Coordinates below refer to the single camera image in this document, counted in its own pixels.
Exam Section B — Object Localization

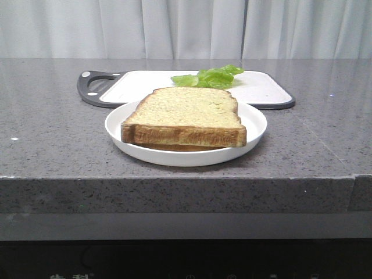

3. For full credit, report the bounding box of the white curtain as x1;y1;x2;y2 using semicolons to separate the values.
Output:
1;1;371;59

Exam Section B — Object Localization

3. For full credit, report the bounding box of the green lettuce leaf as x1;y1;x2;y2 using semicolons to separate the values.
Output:
171;65;244;90

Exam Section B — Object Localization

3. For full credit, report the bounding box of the bread slice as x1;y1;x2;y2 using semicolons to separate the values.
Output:
134;143;226;152
121;87;246;148

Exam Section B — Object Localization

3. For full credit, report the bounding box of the white cutting board grey rim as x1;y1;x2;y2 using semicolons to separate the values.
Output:
77;70;295;110

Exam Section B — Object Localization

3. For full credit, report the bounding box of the white round plate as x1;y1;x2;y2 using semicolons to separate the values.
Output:
105;101;267;167

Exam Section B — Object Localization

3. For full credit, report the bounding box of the black appliance front panel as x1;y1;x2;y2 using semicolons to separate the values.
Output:
1;239;371;278

